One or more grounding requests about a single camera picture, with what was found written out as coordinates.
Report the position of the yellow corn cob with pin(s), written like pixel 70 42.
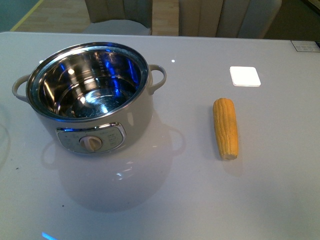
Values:
pixel 225 127

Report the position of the glass pot lid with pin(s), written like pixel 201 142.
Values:
pixel 5 139

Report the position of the beige electric cooking pot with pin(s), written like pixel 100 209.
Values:
pixel 93 97

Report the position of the beige left dining chair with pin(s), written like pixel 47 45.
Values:
pixel 119 17

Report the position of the beige dining chair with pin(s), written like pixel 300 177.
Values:
pixel 248 19
pixel 119 17

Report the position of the beige right dining chair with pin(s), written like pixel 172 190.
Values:
pixel 248 19

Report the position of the table label sticker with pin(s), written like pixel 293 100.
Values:
pixel 306 46

